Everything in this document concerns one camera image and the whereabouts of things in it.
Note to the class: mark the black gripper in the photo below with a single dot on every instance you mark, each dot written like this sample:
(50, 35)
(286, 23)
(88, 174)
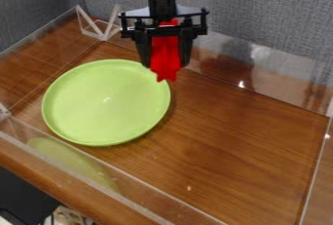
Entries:
(187, 24)

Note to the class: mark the red ridged carrot block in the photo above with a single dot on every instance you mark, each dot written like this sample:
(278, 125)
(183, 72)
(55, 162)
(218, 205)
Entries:
(165, 58)

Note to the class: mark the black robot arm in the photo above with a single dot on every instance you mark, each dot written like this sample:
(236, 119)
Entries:
(162, 8)

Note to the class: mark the green round plate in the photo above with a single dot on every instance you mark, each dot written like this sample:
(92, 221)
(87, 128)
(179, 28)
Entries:
(105, 102)

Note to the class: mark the clear acrylic corner bracket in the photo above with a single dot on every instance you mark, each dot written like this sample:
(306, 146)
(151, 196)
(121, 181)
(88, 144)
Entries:
(96, 28)

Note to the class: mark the clear acrylic enclosure wall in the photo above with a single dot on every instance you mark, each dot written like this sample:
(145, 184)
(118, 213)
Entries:
(238, 156)

